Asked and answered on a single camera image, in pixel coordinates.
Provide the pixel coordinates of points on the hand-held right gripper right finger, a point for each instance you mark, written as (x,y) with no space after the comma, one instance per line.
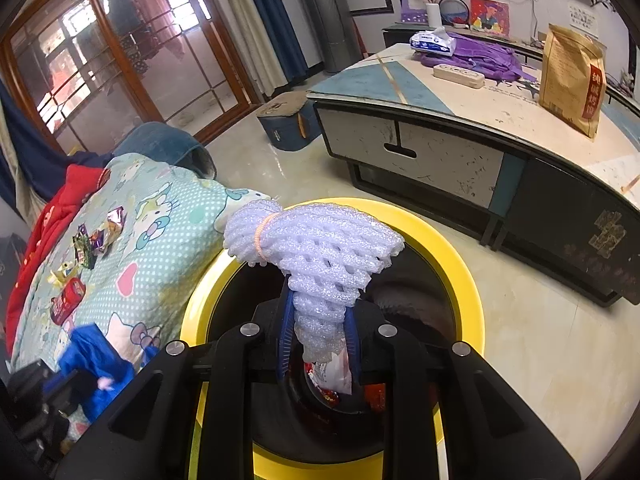
(352,340)

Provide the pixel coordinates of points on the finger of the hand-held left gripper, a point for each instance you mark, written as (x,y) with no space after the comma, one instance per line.
(75,387)

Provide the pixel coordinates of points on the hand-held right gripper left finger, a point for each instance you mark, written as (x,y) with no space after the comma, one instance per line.
(285,330)

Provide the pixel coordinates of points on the orange white plastic packet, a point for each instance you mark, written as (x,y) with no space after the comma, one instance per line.
(332,372)

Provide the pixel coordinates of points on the red plastic wrapper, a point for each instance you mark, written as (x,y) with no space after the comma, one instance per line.
(375,392)

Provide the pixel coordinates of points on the red snack packet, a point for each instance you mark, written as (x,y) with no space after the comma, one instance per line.
(67,300)

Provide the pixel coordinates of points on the white foam fruit net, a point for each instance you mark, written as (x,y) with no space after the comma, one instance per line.
(320,245)

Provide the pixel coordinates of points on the orange rubber band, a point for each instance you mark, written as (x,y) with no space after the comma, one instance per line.
(260,232)

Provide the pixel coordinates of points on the yellow snack wrapper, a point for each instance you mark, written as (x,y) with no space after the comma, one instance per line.
(60,275)

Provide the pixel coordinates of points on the yellow-rimmed black trash bin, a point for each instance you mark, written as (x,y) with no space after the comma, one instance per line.
(440,240)

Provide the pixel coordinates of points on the green snack wrapper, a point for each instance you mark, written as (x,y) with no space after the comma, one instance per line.
(82,250)

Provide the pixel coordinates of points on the small shiny candy wrapper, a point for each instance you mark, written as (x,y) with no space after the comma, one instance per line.
(114,217)

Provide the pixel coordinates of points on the cartoon cat print blanket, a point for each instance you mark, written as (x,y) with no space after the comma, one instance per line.
(165,270)

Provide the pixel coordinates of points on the red blanket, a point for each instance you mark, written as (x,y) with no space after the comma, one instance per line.
(45,230)

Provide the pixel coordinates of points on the blue storage stool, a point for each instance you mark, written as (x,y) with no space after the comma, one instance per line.
(285,125)

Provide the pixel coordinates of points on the low coffee table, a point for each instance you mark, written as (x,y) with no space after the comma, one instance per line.
(440,150)

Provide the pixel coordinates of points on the blue denim cushion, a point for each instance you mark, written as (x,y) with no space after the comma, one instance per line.
(160,145)

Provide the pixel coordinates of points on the wide blue curtain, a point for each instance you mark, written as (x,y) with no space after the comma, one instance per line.
(35,165)

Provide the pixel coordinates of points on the beige power strip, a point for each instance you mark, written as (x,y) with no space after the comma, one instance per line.
(457,75)

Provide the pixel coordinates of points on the wooden glass sliding door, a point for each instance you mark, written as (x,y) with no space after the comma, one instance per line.
(150,60)

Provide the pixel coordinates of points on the dark television cabinet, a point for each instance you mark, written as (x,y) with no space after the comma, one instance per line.
(395,37)

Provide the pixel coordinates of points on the narrow beige curtain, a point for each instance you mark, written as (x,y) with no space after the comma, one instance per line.
(250,25)

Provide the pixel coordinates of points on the white blue tissue pack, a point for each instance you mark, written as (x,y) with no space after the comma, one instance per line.
(432,42)

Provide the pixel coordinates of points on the purple cloth bag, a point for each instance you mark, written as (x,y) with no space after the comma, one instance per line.
(490,57)

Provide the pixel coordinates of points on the narrow blue curtain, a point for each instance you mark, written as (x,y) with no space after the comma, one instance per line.
(280,15)

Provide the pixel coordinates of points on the grey tower air conditioner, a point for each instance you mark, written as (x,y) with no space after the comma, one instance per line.
(335,15)

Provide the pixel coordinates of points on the white vase with red flowers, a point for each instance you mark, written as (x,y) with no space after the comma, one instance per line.
(433,17)

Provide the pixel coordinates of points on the brown paper bag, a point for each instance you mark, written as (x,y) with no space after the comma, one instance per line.
(570,80)

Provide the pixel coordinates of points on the round framed ornament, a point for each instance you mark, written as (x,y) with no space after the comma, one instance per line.
(452,15)

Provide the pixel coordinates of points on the colourful picture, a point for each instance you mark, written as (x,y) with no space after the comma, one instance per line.
(490,16)

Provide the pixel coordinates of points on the white paper wall note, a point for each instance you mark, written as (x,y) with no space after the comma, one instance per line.
(582,20)

